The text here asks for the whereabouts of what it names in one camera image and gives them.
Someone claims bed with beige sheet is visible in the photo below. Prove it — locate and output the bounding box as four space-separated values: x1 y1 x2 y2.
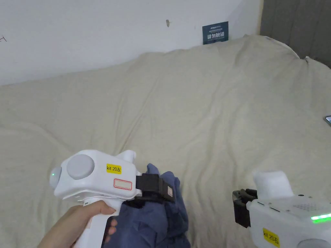
0 35 331 248

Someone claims grey padded headboard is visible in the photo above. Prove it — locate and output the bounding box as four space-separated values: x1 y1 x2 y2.
260 0 331 68

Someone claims dark blue shirt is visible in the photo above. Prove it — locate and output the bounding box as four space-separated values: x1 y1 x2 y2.
103 162 192 248

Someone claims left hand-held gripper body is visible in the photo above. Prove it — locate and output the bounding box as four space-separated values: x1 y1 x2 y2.
49 149 160 248

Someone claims person's left hand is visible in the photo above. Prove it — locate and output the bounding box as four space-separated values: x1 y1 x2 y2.
37 200 118 248

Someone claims dark teal wall sign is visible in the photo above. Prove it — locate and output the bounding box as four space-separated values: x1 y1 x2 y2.
202 21 230 45

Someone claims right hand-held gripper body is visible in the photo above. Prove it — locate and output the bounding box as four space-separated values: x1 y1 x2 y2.
233 170 331 248

